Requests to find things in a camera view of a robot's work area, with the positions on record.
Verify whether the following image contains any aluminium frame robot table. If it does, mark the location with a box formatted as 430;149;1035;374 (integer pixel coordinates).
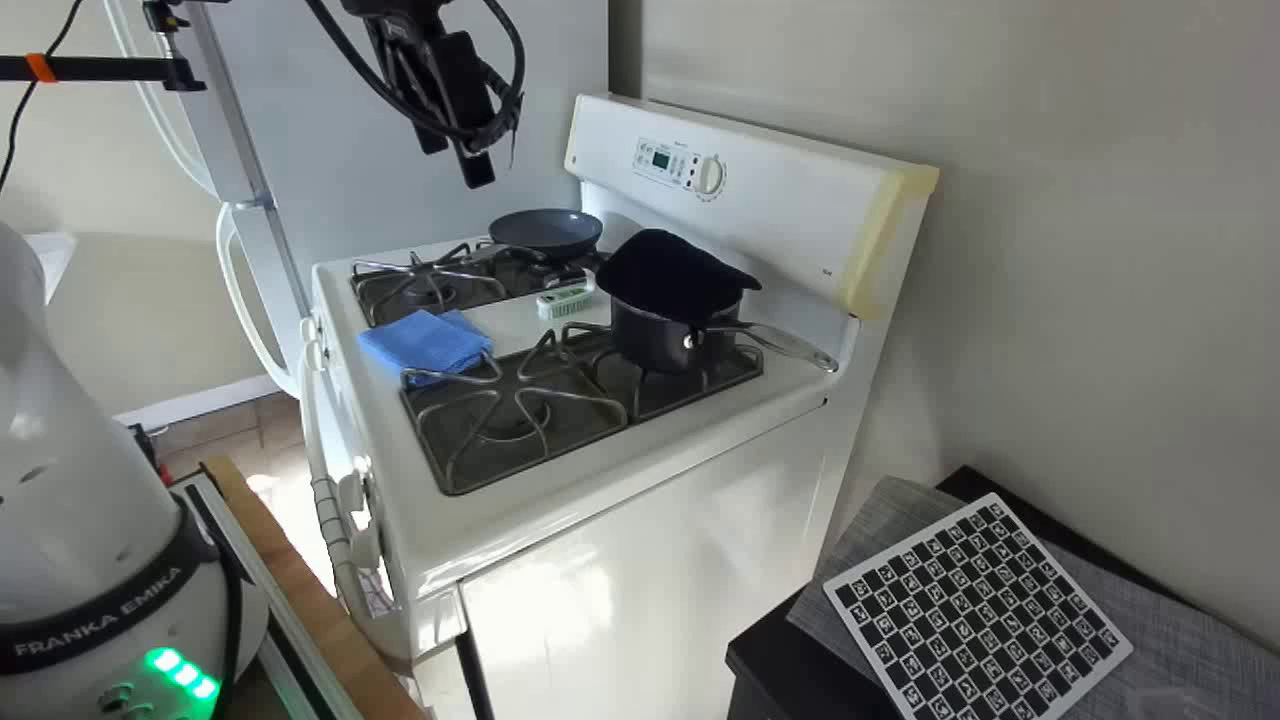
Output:
165;471;356;720

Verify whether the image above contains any black cloth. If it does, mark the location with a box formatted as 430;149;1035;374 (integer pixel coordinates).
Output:
592;227;766;334

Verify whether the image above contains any white oven door handle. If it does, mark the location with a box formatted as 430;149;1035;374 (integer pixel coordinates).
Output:
211;195;311;405

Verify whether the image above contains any black stove grate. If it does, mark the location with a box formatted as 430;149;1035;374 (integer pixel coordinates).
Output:
397;316;774;499
347;235;601;333

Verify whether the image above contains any thin black cable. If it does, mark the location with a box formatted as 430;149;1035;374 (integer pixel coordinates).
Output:
0;0;88;190

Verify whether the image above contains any dark metal pot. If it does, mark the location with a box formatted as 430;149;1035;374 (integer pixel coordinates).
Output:
607;293;805;380

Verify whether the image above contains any white gas stove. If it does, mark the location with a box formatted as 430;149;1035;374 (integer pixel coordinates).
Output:
300;88;945;720

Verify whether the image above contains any refrigerator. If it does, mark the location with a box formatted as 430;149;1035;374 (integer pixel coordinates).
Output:
172;0;617;405

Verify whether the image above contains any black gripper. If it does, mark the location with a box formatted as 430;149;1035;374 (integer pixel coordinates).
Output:
397;12;507;190

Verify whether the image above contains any blue cleaning cloth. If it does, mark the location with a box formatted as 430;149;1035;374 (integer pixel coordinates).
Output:
356;306;495;390

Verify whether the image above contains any wooden board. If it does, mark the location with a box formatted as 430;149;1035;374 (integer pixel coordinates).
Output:
195;456;433;720

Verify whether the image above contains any checkered calibration board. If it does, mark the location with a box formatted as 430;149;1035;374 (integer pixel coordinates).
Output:
822;488;1136;720

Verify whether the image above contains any small white green sponge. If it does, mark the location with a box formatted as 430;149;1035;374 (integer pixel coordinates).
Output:
532;268;601;325

